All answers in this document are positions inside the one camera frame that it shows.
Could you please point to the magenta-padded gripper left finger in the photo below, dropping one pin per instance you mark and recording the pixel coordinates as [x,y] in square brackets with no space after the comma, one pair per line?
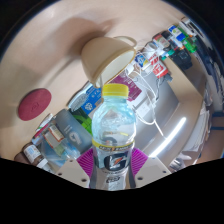
[71,171]

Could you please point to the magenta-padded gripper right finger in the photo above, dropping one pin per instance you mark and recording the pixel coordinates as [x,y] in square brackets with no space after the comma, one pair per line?
[153,171]

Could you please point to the clear yellow-capped drink bottle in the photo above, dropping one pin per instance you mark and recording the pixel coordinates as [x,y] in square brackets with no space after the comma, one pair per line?
[113,126]

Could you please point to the white light strip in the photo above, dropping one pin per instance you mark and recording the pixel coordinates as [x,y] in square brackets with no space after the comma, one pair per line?
[168,136]

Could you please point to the grey shaker bottle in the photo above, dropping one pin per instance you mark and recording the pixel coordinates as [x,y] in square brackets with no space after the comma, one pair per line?
[71,130]

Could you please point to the dark green-capped bottle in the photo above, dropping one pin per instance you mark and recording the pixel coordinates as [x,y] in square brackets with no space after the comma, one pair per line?
[85,121]

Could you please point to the pens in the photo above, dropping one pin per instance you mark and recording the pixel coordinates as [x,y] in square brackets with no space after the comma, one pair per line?
[43,125]

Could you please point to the blue and white carton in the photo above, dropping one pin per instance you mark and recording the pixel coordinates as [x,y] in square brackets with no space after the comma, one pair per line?
[88,100]

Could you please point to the flat round red coaster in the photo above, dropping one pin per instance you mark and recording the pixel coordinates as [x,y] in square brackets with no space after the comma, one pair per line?
[34,104]

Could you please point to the magenta pouch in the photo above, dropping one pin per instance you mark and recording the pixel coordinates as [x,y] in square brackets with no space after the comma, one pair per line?
[131,88]

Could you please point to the red and white canister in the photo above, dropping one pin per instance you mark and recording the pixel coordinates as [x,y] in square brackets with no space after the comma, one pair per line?
[159,66]

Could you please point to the cream ceramic cup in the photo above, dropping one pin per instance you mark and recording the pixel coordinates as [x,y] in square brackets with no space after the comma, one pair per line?
[103,55]

